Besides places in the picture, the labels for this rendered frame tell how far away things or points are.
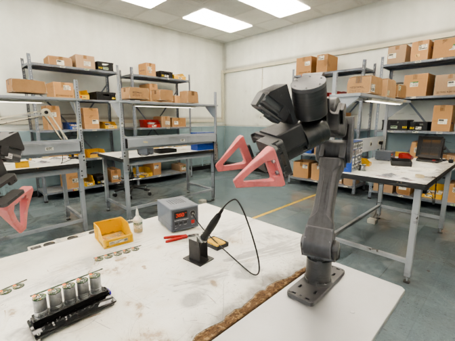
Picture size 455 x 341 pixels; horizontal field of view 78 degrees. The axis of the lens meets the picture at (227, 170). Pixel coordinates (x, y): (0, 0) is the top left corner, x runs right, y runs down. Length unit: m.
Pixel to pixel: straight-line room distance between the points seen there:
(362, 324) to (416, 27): 4.69
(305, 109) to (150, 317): 0.53
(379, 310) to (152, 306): 0.51
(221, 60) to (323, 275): 6.50
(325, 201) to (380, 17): 4.70
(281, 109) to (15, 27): 4.91
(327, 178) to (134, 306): 0.56
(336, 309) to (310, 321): 0.08
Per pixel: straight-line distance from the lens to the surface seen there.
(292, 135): 0.49
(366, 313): 0.76
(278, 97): 0.48
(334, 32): 5.55
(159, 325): 0.68
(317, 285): 0.79
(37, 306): 0.74
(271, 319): 0.69
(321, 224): 0.74
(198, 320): 0.68
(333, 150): 0.81
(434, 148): 3.41
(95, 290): 0.77
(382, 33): 5.23
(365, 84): 2.61
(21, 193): 0.58
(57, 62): 4.79
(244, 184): 0.45
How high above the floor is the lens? 1.18
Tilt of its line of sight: 11 degrees down
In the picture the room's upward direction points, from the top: straight up
